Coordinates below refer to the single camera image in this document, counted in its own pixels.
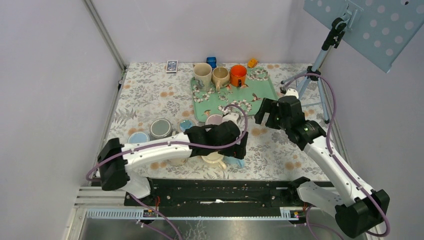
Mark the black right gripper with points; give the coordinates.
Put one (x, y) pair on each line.
(268, 106)

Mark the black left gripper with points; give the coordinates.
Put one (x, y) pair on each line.
(239, 151)

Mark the light blue faceted mug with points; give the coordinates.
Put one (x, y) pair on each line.
(234, 161)

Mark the lilac mug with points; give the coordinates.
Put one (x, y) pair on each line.
(213, 120)

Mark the orange mug with black handle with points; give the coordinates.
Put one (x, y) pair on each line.
(238, 74)

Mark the round beige glazed mug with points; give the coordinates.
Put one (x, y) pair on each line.
(220, 78)

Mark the beige seahorse print mug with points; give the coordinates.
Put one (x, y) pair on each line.
(203, 76)

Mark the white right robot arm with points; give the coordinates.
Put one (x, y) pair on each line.
(356, 207)

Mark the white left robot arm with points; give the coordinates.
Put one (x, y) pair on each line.
(118, 162)

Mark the cream yellow mug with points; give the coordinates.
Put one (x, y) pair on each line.
(214, 160)

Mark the blue butterfly mug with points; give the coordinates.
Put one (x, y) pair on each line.
(185, 124)

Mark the beige cartoon print mug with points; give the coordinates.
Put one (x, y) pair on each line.
(177, 161)

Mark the grey mug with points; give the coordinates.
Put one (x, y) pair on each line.
(160, 128)

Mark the pale blue ribbed mug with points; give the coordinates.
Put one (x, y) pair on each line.
(138, 137)

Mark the green floral bird tray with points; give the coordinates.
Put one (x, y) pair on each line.
(258, 85)

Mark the orange toy block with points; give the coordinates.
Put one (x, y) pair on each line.
(252, 63)

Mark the blue toy car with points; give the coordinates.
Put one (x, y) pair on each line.
(212, 61)

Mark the floral tablecloth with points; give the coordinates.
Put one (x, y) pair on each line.
(149, 93)

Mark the light blue tripod stand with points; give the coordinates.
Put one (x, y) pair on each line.
(333, 39)

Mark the playing card box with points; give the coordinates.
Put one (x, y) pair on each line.
(171, 66)

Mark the blue dotted panel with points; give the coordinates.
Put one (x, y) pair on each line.
(377, 29)

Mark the white slotted cable duct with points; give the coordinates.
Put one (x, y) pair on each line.
(261, 213)

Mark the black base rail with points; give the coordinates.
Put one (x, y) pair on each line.
(232, 194)

